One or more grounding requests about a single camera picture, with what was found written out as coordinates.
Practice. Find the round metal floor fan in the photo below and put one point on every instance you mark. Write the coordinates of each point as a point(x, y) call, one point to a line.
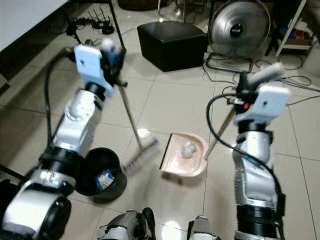
point(239, 25)

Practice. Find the robot right leg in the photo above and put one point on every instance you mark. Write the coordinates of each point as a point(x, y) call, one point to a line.
point(202, 230)

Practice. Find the black round trash bin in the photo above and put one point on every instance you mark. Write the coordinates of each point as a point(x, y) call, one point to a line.
point(95, 165)

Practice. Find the white shelf frame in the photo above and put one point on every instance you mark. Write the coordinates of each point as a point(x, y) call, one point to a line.
point(292, 25)

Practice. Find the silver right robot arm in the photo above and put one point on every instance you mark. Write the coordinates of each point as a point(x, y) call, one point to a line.
point(255, 170)

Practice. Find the robot leg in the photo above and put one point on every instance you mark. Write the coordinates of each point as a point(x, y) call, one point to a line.
point(202, 230)
point(127, 225)

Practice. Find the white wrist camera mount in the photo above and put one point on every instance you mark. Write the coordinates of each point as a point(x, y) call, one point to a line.
point(90, 67)
point(267, 100)

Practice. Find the blue printed wrapper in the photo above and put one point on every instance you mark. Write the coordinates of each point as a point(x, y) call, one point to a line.
point(105, 179)

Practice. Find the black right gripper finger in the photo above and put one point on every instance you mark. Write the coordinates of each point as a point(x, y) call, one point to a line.
point(244, 82)

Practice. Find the black router with antennas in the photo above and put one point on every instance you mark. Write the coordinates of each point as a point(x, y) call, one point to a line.
point(102, 26)

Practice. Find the white table with black legs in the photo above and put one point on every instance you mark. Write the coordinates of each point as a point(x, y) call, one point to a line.
point(30, 17)

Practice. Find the small red scrap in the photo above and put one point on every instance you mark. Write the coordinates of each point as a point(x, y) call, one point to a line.
point(180, 159)

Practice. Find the black leather ottoman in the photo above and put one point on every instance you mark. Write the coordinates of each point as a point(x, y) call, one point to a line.
point(172, 45)

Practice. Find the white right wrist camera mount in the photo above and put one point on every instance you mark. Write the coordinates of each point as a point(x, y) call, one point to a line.
point(267, 100)

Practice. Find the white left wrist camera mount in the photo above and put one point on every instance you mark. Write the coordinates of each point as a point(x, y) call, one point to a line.
point(90, 67)

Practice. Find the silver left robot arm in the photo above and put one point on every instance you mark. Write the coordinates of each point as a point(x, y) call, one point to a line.
point(77, 125)

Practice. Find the robot left leg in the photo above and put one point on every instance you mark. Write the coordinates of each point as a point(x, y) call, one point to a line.
point(127, 225)

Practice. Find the crumpled white paper ball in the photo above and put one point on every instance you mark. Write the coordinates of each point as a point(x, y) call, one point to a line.
point(188, 149)

